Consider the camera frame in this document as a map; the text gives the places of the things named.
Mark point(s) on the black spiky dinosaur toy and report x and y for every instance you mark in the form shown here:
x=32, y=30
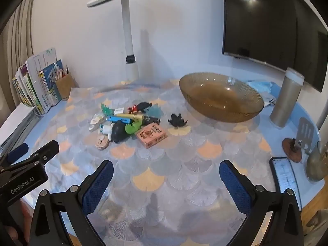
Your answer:
x=177, y=120

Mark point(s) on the slotted metal stand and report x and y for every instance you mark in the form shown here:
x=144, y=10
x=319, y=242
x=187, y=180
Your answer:
x=305, y=133

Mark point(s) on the grey tumbler with white lid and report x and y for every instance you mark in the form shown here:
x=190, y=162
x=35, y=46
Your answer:
x=285, y=100

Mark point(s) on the brown pen holder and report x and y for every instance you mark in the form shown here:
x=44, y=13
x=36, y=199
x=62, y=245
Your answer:
x=65, y=87

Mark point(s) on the small white box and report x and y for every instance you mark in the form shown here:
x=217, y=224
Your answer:
x=119, y=111

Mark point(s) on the teal green rubber toy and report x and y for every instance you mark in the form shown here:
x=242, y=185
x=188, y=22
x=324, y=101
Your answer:
x=106, y=109

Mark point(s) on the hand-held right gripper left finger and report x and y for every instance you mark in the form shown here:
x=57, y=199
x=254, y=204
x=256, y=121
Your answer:
x=98, y=187

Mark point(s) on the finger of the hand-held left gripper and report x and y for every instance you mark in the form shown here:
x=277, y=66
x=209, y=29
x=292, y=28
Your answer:
x=18, y=150
x=47, y=151

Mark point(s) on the white flat charm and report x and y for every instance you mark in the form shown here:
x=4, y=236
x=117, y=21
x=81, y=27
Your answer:
x=96, y=120

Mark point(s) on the round wooden tag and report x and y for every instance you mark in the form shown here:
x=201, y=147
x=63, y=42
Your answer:
x=102, y=142

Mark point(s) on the pink cardboard box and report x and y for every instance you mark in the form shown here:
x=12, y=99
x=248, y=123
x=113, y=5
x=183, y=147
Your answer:
x=151, y=134

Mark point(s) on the stack of white papers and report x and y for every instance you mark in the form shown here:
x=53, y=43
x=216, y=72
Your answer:
x=18, y=123

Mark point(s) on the blue tube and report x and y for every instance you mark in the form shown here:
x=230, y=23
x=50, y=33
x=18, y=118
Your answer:
x=119, y=119

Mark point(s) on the black smartphone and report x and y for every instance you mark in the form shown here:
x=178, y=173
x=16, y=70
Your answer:
x=284, y=176

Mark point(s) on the amber ribbed glass bowl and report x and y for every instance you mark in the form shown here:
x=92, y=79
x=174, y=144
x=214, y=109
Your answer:
x=220, y=100

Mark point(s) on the clear glass jar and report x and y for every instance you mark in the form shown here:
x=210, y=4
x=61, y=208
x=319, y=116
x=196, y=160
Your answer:
x=317, y=164

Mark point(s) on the white desk lamp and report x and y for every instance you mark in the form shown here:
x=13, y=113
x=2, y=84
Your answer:
x=128, y=43

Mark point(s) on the black card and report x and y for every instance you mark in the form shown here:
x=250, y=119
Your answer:
x=153, y=120

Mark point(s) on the black wall television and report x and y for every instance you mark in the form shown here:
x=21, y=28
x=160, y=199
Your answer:
x=271, y=23

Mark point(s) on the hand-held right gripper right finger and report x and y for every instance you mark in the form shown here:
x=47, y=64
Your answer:
x=235, y=187

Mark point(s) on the round brown coaster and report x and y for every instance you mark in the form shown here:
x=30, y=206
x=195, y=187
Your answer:
x=290, y=150

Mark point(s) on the row of colourful books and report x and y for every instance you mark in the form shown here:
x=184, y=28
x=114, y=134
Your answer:
x=35, y=82

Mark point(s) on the bundle of pens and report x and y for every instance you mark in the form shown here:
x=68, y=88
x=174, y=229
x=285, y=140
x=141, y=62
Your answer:
x=61, y=71

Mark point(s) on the beige curtain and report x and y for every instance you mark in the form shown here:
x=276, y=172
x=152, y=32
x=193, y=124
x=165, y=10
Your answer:
x=15, y=51

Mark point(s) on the light blue rubber toy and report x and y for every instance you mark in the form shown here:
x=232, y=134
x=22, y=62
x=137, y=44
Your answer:
x=155, y=112

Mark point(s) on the fan-patterned tablecloth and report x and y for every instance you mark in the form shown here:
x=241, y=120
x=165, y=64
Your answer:
x=166, y=164

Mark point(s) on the light blue crumpled cloth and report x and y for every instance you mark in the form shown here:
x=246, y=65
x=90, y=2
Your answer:
x=261, y=87

